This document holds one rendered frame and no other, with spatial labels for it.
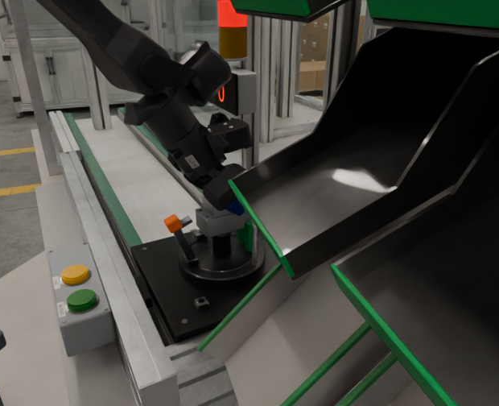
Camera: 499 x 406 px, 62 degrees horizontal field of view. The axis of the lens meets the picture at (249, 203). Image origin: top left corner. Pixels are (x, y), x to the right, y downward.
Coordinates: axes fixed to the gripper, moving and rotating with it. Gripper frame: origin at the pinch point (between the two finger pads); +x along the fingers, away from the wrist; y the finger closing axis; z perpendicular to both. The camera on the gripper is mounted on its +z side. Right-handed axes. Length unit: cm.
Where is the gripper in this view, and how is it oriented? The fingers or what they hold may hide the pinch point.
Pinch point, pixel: (224, 192)
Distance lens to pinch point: 62.4
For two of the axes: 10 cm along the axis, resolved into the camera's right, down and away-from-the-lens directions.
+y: -4.7, -3.9, 7.9
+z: 7.6, -6.4, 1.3
